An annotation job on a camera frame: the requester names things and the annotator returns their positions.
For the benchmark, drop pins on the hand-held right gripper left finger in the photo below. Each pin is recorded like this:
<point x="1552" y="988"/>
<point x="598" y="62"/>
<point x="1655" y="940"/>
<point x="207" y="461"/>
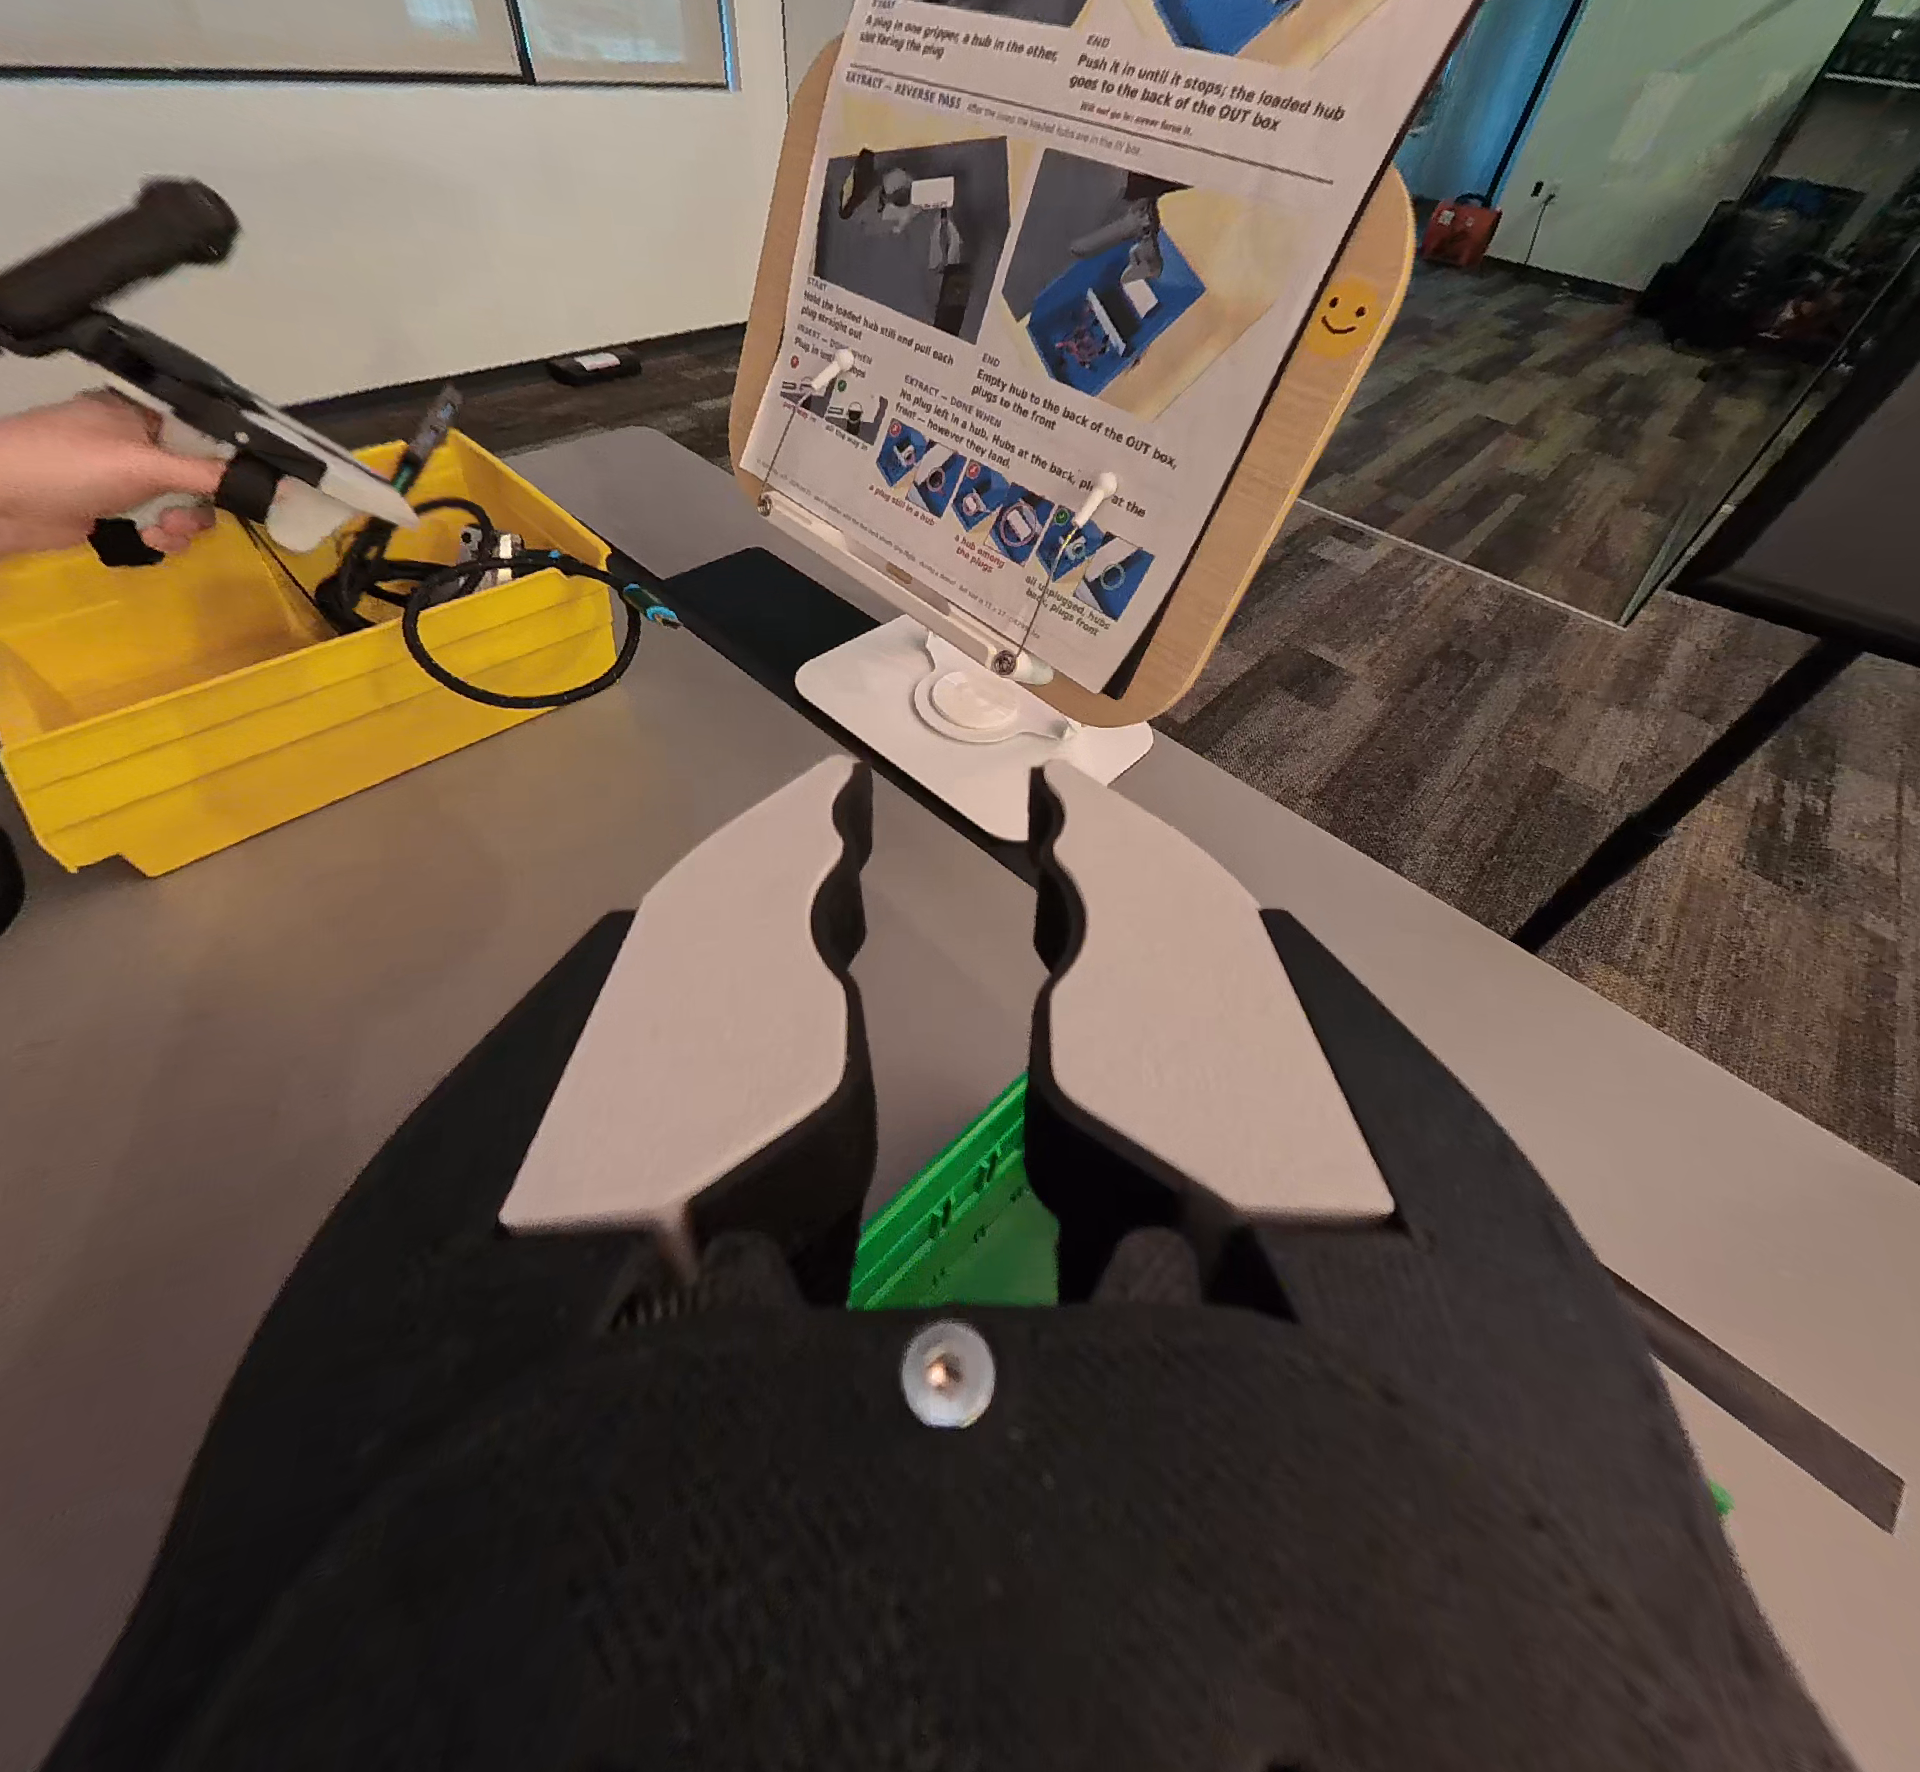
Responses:
<point x="678" y="1053"/>

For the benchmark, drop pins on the red floor canister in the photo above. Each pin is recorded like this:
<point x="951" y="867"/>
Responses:
<point x="1457" y="228"/>

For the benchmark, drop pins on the person's left hand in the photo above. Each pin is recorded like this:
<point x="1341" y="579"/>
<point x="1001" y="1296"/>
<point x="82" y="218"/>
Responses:
<point x="91" y="468"/>

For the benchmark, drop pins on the white stand base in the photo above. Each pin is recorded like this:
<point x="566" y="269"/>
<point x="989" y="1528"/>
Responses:
<point x="962" y="708"/>

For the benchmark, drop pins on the dark bin divider panel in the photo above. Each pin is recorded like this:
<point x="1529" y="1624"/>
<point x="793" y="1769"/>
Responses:
<point x="430" y="439"/>

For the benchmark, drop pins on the yellow plastic bin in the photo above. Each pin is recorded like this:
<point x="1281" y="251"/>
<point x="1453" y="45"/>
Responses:
<point x="181" y="693"/>

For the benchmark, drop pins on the black monitor on stand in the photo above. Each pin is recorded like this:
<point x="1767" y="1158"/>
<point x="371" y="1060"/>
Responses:
<point x="1831" y="512"/>

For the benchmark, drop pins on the silver port hub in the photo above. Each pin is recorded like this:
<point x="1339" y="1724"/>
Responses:
<point x="506" y="560"/>

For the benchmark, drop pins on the small black floor object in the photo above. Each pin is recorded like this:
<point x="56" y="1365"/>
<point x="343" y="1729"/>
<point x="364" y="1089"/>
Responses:
<point x="596" y="370"/>

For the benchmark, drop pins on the black mat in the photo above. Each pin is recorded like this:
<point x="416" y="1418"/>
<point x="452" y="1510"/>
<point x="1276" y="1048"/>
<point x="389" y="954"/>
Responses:
<point x="751" y="618"/>

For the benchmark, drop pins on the yellow smiley sticker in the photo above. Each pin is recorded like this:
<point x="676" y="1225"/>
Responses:
<point x="1352" y="312"/>

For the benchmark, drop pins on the green plastic bin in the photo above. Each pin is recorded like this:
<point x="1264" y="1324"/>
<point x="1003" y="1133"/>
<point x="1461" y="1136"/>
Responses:
<point x="947" y="1218"/>

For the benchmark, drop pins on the printed instruction sheet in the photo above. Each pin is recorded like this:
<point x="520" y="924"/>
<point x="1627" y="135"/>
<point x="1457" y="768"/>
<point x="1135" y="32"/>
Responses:
<point x="1171" y="182"/>

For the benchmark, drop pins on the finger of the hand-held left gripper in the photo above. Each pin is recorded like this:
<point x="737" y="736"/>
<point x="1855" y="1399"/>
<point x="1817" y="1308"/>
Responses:
<point x="331" y="476"/>

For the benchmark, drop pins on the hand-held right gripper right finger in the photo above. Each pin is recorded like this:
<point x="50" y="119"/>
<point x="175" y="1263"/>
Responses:
<point x="1218" y="1053"/>

